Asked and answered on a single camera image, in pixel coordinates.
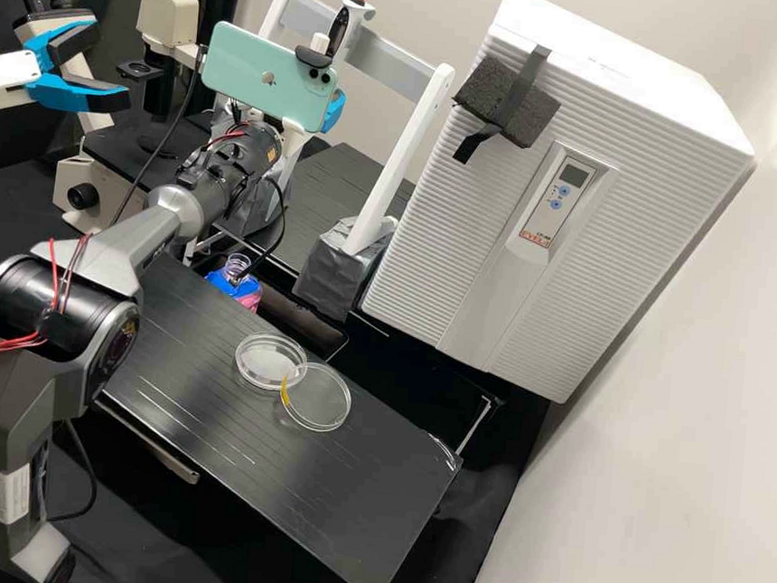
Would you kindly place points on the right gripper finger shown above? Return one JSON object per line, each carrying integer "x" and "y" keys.
{"x": 338, "y": 107}

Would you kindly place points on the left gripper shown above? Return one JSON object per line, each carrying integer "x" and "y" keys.
{"x": 2, "y": 77}

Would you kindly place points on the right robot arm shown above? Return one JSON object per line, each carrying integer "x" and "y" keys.
{"x": 128, "y": 235}

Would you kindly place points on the black platform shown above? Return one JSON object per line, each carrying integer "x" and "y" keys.
{"x": 293, "y": 446}
{"x": 344, "y": 179}

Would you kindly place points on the white pipette stand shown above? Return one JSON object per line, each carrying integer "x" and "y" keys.
{"x": 400, "y": 163}

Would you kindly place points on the pipette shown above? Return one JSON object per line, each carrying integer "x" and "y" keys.
{"x": 347, "y": 19}

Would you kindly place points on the cream microscope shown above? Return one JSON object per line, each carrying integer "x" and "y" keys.
{"x": 169, "y": 14}

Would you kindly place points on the incubator door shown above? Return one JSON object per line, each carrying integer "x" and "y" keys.
{"x": 454, "y": 243}

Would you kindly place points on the blue bottle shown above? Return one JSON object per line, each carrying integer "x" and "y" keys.
{"x": 242, "y": 290}

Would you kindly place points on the petri dish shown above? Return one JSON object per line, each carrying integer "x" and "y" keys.
{"x": 267, "y": 361}

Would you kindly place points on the petri dish lid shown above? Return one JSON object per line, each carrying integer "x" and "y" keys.
{"x": 321, "y": 398}

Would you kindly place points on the white incubator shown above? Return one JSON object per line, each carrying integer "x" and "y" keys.
{"x": 654, "y": 213}

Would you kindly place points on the right wrist camera phone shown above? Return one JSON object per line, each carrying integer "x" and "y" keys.
{"x": 265, "y": 70}

